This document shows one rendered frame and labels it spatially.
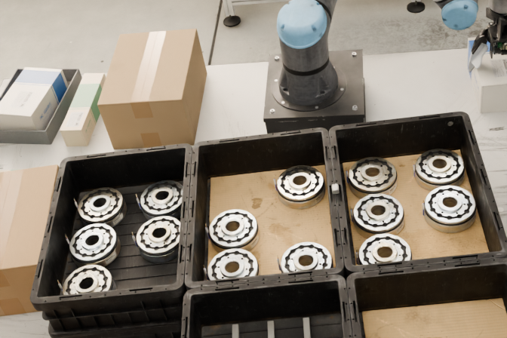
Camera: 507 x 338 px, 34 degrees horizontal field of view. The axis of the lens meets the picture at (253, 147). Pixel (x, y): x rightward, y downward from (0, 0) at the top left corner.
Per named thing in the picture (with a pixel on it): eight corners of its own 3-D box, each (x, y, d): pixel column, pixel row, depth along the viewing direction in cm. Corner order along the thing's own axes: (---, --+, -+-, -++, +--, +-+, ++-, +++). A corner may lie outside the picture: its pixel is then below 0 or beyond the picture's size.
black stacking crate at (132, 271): (77, 194, 192) (62, 159, 184) (201, 179, 189) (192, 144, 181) (48, 339, 163) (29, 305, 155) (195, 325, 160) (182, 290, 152)
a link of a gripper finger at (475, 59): (463, 78, 205) (486, 52, 200) (459, 64, 210) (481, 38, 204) (473, 83, 206) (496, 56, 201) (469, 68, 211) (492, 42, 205)
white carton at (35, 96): (35, 90, 241) (25, 66, 235) (71, 93, 238) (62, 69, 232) (3, 137, 228) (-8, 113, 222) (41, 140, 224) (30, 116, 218)
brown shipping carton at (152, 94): (133, 78, 239) (119, 34, 228) (207, 73, 236) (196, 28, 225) (113, 149, 218) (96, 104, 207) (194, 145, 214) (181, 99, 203)
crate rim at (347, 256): (329, 134, 180) (327, 126, 178) (467, 118, 177) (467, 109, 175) (345, 281, 151) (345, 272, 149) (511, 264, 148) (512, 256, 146)
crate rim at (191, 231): (195, 149, 183) (192, 142, 181) (328, 134, 180) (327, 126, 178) (185, 296, 153) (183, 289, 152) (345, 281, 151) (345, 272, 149)
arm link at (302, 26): (276, 71, 199) (270, 26, 190) (287, 36, 208) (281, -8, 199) (325, 73, 196) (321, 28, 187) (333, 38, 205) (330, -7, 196)
